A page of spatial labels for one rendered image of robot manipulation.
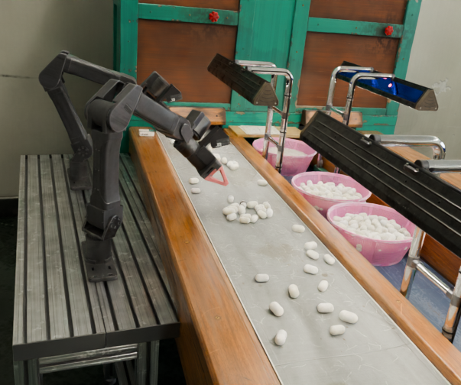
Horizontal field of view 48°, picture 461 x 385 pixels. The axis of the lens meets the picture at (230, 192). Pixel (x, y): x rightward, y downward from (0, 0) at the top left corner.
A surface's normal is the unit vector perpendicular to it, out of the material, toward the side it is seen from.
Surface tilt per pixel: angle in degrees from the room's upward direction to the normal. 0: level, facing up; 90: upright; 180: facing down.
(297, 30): 90
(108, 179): 90
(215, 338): 0
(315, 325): 0
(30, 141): 90
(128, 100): 90
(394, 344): 0
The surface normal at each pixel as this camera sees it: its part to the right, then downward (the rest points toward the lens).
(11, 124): 0.34, 0.37
